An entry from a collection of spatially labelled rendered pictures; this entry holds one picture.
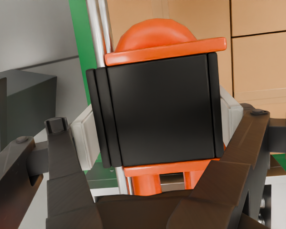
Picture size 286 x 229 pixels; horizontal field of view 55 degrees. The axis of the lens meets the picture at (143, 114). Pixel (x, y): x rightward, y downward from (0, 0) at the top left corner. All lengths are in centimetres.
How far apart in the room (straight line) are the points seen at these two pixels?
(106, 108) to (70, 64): 134
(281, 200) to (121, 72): 94
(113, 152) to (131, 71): 6
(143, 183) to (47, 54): 138
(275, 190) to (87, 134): 91
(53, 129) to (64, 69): 137
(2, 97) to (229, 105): 73
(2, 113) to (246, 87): 73
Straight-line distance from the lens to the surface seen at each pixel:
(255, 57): 93
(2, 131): 86
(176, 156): 18
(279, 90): 97
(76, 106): 155
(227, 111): 16
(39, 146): 16
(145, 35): 18
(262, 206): 112
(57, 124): 16
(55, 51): 153
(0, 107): 83
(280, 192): 105
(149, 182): 21
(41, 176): 17
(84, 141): 16
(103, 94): 18
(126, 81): 17
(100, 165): 114
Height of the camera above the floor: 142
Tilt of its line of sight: 73 degrees down
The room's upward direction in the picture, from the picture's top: 165 degrees counter-clockwise
